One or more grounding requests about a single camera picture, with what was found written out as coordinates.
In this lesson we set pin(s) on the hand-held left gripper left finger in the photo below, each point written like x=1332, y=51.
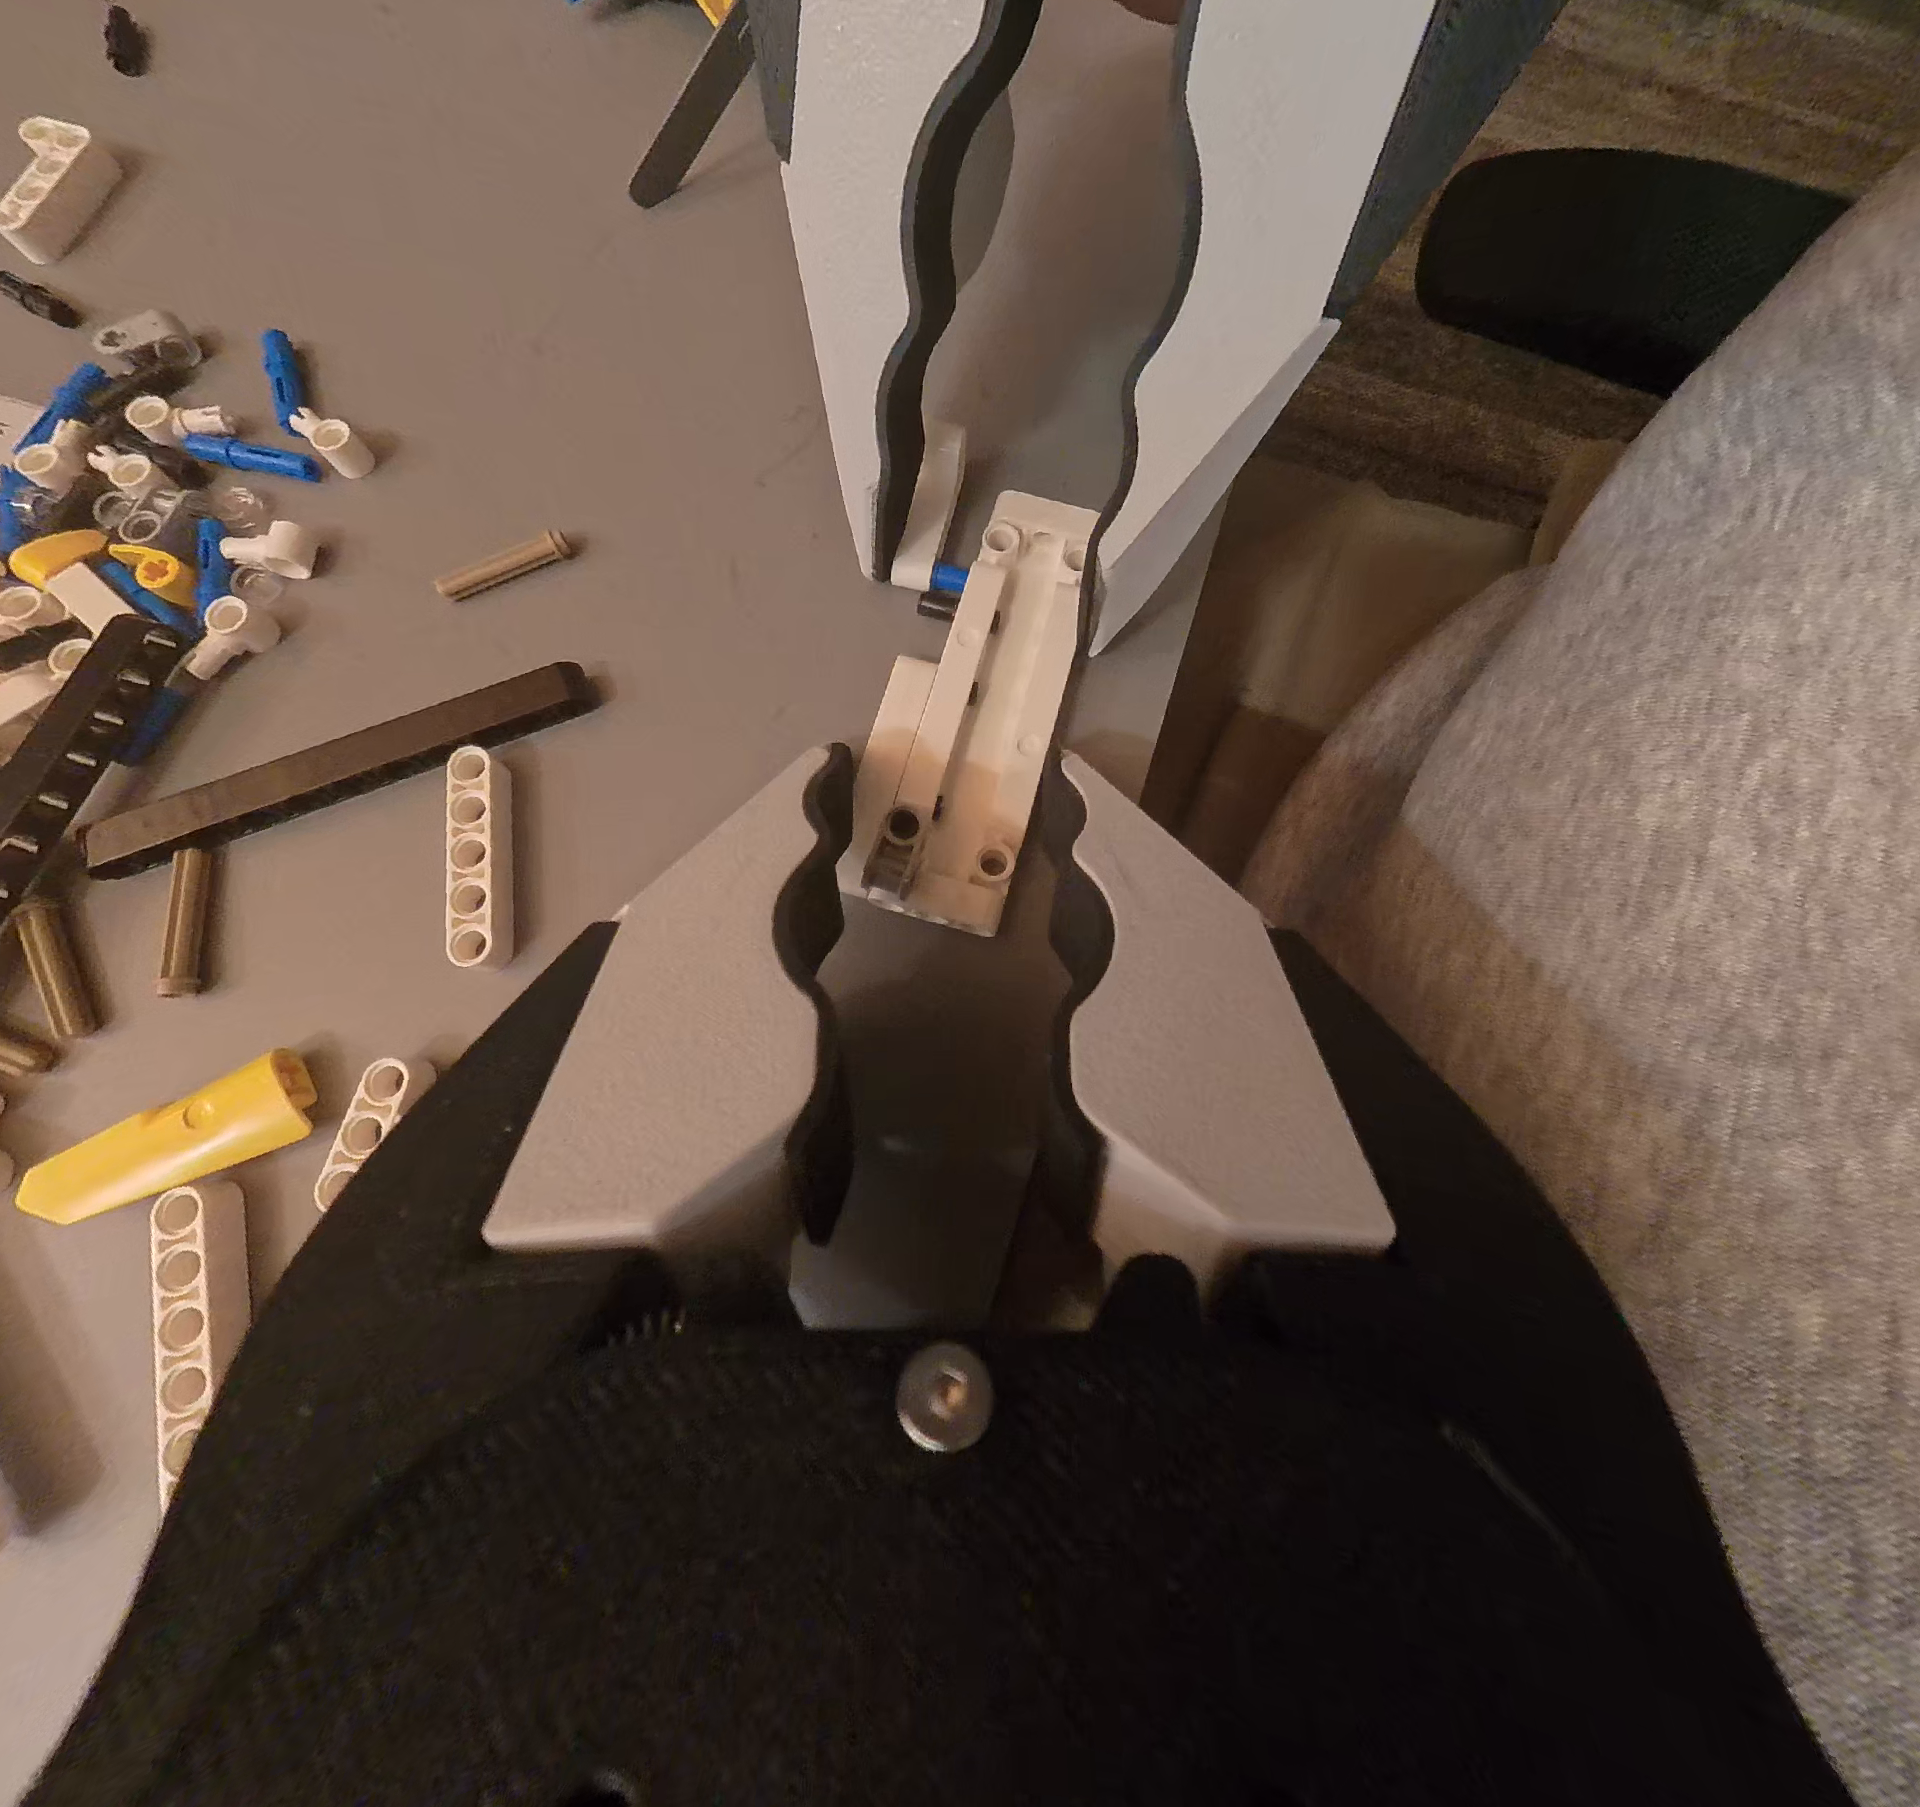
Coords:
x=659, y=1089

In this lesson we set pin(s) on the white five-hole lego beam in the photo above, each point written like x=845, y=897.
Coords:
x=476, y=853

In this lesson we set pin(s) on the white lego beam assembly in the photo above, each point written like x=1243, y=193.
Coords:
x=989, y=729

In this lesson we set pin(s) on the white T-shaped lego beam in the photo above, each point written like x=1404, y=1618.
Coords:
x=367, y=1118

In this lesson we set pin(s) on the white L-shaped lego beam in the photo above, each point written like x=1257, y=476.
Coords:
x=50, y=185

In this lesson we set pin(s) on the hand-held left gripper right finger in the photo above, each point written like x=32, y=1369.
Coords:
x=1231, y=1089

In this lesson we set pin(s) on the pile of small lego pieces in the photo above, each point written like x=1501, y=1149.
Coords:
x=247, y=461

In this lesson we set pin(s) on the black holed lego beam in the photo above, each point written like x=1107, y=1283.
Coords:
x=71, y=756

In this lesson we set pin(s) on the white liftarm with blue pin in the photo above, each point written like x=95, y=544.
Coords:
x=944, y=483

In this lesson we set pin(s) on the black lego pin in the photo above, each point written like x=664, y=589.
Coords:
x=125, y=36
x=39, y=294

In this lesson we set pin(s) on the yellow lego panel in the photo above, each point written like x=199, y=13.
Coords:
x=162, y=1130

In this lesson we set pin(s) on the long black lego strip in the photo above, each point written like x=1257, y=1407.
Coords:
x=328, y=766

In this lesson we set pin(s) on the tan ridged lego pin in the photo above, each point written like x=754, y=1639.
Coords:
x=503, y=567

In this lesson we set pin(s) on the tan lego axle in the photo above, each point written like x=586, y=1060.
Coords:
x=180, y=922
x=19, y=1050
x=50, y=968

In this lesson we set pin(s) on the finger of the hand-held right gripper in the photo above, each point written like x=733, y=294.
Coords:
x=871, y=115
x=1288, y=185

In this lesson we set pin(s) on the long white lego beam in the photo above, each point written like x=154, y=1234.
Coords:
x=195, y=1330

